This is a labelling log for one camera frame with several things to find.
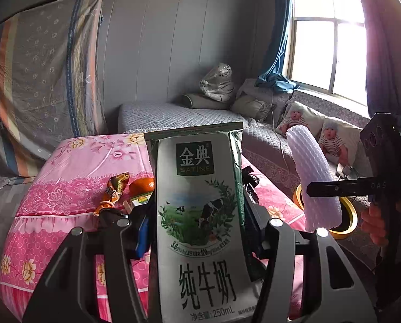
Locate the striped grey cloth cover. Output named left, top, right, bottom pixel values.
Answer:
left=0, top=0, right=107, bottom=193

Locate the green and white milk carton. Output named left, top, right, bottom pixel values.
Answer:
left=144, top=122, right=265, bottom=323

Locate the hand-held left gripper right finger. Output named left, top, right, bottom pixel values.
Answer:
left=244, top=200, right=378, bottom=323

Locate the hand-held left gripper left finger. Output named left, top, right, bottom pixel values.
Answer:
left=22, top=205, right=161, bottom=323

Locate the orange fruit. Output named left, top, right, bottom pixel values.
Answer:
left=129, top=177, right=156, bottom=196

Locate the blue curtain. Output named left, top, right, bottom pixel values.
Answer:
left=256, top=0, right=301, bottom=93

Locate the window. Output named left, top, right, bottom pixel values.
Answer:
left=286, top=0, right=370, bottom=99

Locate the white cable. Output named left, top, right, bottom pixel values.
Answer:
left=269, top=92, right=279, bottom=126

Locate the grey bolster pillow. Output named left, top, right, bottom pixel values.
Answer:
left=182, top=93, right=231, bottom=110

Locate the small white box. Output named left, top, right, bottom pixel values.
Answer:
left=122, top=192, right=154, bottom=215

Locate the person's right hand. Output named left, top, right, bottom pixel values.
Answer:
left=361, top=198, right=401, bottom=247

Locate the orange candy wrapper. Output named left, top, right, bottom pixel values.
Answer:
left=93, top=172, right=130, bottom=216

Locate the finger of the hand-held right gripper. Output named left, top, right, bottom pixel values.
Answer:
left=306, top=178, right=376, bottom=198

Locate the plush tiger in plastic bag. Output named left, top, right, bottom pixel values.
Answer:
left=200, top=62, right=237, bottom=103

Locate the grey satin cushion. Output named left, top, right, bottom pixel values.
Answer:
left=232, top=79, right=279, bottom=122

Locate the purple curtain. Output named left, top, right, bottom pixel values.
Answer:
left=355, top=0, right=401, bottom=119

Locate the white foam fruit net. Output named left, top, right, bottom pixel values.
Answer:
left=286, top=125, right=344, bottom=233

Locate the grey quilted sofa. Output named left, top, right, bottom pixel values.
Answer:
left=117, top=89, right=389, bottom=276

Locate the pink floral cloth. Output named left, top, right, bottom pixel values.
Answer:
left=0, top=133, right=305, bottom=323

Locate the baby print pillow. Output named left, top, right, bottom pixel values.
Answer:
left=276, top=101, right=325, bottom=138
left=318, top=117, right=363, bottom=166

